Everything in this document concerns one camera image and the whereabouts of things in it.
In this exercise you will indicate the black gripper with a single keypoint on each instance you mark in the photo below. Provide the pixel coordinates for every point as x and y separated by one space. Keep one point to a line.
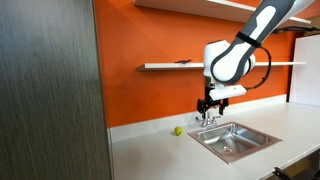
208 101

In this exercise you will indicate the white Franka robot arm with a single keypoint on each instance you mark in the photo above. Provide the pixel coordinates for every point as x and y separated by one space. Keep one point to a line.
240 56

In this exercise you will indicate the chrome faucet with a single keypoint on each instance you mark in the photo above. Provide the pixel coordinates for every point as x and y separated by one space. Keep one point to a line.
209 122

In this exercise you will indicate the stainless steel sink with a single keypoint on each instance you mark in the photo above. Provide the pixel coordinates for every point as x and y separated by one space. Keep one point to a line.
233 141

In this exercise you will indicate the small green ball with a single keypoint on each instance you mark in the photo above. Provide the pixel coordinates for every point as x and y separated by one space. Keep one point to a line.
178 131

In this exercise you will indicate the white counter backsplash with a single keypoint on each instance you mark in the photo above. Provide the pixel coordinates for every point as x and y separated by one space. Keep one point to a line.
150 125

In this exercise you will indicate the black chair part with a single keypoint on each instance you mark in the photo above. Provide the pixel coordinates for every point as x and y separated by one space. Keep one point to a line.
280 173

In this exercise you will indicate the white appliance side panel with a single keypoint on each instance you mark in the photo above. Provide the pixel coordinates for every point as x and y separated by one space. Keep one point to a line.
305 73

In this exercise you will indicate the brown cardboard box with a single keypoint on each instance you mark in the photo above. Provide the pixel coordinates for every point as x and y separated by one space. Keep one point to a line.
315 21

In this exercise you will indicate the dark wood cabinet panel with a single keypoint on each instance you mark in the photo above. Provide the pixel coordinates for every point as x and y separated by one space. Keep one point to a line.
50 90

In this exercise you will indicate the thin white wall shelf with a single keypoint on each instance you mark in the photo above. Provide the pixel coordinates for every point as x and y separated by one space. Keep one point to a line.
166 66

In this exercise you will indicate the thick white wall shelf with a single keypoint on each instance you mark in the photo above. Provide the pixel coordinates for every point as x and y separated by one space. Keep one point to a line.
186 6

